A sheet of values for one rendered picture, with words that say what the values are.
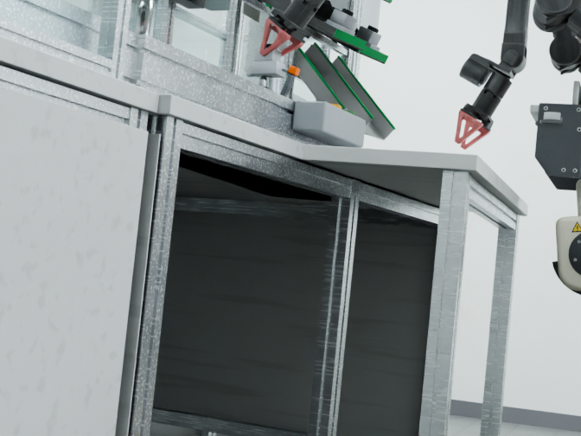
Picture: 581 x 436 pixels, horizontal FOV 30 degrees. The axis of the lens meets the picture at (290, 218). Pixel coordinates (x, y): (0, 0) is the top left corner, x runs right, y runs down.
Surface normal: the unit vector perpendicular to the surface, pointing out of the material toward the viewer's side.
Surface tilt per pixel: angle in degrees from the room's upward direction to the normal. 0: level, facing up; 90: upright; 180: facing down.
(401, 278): 90
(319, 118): 90
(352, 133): 90
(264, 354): 90
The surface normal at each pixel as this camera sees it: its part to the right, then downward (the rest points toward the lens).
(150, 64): 0.89, 0.07
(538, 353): -0.31, -0.09
